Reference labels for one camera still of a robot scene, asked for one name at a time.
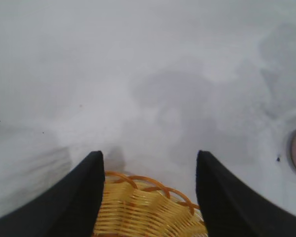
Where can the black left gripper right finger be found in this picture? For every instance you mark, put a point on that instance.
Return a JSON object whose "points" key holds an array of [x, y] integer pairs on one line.
{"points": [[232, 209]]}

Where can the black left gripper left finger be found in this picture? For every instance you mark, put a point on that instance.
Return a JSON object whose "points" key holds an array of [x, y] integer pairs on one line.
{"points": [[51, 212]]}

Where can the yellow woven wicker basket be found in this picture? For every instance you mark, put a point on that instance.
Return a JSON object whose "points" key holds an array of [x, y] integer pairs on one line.
{"points": [[138, 212]]}

